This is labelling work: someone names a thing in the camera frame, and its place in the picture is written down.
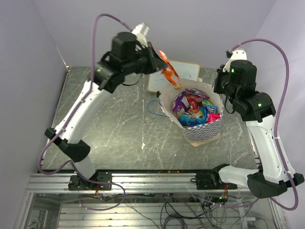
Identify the aluminium mounting rail frame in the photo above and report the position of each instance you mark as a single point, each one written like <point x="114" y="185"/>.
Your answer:
<point x="143" y="199"/>

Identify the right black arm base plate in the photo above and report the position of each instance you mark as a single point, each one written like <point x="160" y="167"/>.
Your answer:
<point x="207" y="181"/>

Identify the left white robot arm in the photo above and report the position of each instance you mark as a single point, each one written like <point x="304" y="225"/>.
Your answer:
<point x="130" y="53"/>

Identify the blue candy packet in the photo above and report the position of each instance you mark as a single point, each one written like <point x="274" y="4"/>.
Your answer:
<point x="190" y="119"/>

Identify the pink snack packet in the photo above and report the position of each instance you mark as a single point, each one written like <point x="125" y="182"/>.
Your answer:
<point x="211" y="117"/>

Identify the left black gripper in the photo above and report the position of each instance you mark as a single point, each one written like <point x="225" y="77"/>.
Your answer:
<point x="160" y="64"/>

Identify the small whiteboard on stand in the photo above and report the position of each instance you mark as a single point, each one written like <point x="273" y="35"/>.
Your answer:
<point x="185" y="70"/>

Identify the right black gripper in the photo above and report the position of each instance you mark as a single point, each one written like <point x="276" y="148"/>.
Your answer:
<point x="217" y="88"/>

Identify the purple snack packet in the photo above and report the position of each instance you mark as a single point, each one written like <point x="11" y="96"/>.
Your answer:
<point x="180" y="103"/>

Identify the blue checkered paper bag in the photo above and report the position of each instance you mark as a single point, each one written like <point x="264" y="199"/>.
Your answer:
<point x="200" y="134"/>

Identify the red snack packet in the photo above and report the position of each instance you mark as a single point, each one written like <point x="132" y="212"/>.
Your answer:
<point x="195" y="102"/>

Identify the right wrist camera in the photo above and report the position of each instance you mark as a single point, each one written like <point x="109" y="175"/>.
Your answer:
<point x="232" y="56"/>

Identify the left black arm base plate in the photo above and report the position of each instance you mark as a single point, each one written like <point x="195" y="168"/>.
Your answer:
<point x="99" y="181"/>

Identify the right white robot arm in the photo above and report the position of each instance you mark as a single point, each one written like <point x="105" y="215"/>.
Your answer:
<point x="274" y="175"/>

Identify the orange snack packet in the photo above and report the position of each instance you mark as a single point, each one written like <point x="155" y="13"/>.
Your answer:
<point x="169" y="72"/>

